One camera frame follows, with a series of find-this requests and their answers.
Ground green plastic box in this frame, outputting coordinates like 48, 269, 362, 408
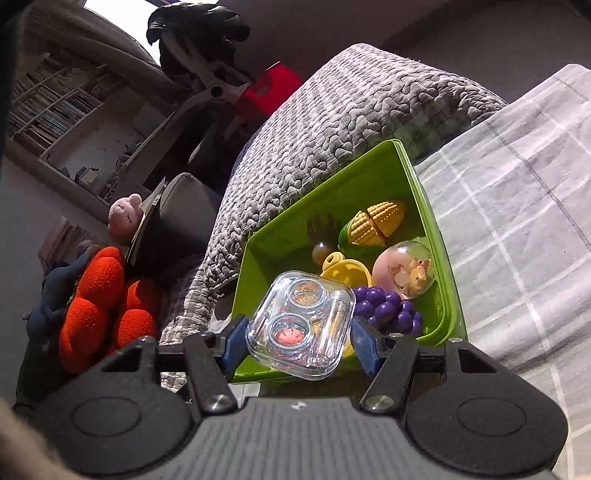
229, 138, 467, 384

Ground yellow-headed toy figure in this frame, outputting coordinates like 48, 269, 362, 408
320, 251, 374, 296

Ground tan toy hand with bulb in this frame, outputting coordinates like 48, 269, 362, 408
306, 215, 341, 266

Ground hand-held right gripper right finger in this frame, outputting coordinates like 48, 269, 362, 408
349, 316, 499, 416

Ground open book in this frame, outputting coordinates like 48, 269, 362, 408
124, 178, 167, 266

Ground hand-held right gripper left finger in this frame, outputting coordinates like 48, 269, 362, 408
99, 315, 250, 414

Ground orange flower cushion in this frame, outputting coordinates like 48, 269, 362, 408
59, 246, 162, 374

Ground clear plastic lens case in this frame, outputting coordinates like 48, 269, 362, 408
246, 271, 356, 381

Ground bookshelf with books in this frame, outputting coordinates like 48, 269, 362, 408
7, 53, 116, 148

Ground pink plush toy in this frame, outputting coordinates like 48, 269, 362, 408
107, 194, 144, 243

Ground white office chair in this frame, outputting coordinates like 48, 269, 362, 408
157, 28, 259, 167

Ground red storage box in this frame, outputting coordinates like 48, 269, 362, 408
235, 62, 305, 123

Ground stack of papers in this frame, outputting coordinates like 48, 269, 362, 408
38, 217, 93, 273

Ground yellow toy corn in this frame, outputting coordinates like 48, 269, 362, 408
338, 199, 407, 257

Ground pink clear capsule ball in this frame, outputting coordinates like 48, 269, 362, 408
372, 240, 437, 302

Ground grey quilted blanket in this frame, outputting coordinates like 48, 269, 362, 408
157, 44, 509, 393

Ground grey armrest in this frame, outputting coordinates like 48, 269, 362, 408
139, 172, 222, 278

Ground white desk shelf unit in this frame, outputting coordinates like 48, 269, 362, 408
39, 78, 185, 213

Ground purple toy grapes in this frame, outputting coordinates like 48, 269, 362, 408
353, 285, 423, 337

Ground blue plush toy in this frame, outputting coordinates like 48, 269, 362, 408
25, 240, 95, 354

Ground black jacket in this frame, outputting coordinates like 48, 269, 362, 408
147, 1, 252, 75

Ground grey checked cloth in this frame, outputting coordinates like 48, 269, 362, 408
416, 65, 591, 480

